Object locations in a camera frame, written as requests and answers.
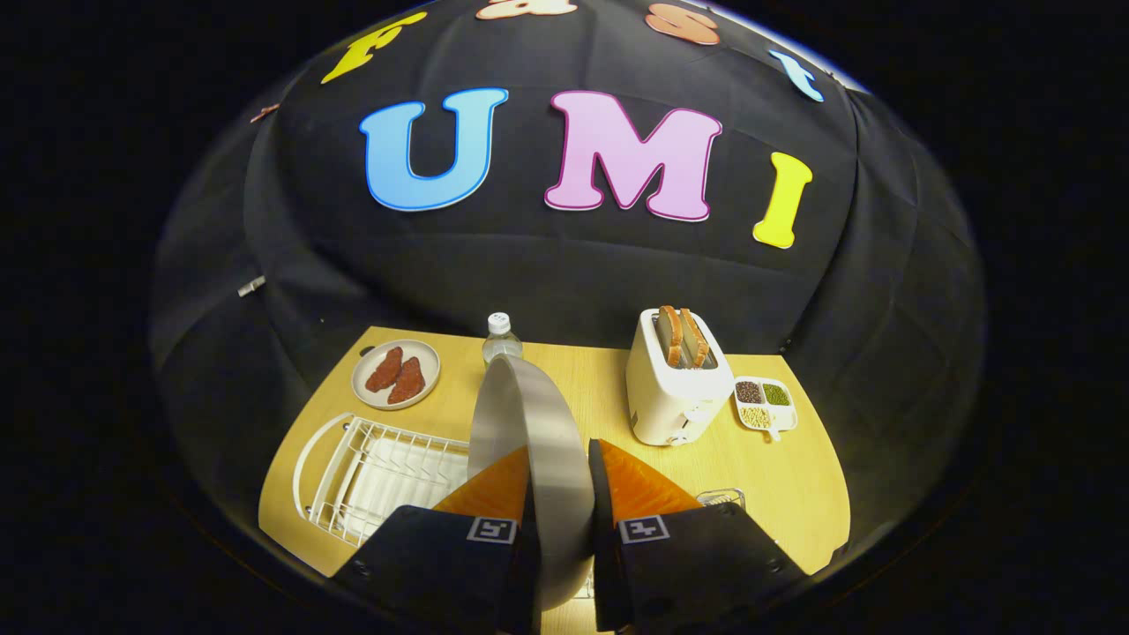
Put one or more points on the green-label plastic bottle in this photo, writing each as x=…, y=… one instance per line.
x=501, y=346

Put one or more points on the white toaster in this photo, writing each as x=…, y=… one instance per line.
x=670, y=406

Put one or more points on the small beige plate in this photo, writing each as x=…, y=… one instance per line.
x=423, y=357

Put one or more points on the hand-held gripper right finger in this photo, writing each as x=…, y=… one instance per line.
x=601, y=564

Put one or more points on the white divided bean dish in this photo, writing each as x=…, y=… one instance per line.
x=781, y=414

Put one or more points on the pink clip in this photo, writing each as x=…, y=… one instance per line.
x=265, y=112

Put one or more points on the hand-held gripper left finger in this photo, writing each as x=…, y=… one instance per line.
x=529, y=582

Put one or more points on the toast slice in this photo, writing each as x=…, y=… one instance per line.
x=697, y=339
x=672, y=339

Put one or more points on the grey round plate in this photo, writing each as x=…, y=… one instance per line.
x=542, y=423

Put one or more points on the silver clip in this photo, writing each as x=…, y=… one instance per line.
x=251, y=286

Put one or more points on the red meat slice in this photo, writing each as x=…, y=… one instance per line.
x=408, y=381
x=385, y=370

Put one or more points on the black backdrop cloth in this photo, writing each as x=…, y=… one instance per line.
x=573, y=265

